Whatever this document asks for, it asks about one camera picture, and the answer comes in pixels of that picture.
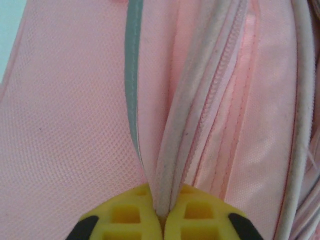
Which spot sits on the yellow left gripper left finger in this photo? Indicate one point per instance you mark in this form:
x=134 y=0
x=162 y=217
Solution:
x=125 y=221

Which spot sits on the pink student backpack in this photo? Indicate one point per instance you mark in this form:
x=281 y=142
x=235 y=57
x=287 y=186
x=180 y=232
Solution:
x=75 y=112

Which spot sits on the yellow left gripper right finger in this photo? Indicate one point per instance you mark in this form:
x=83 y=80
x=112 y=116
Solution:
x=200 y=221

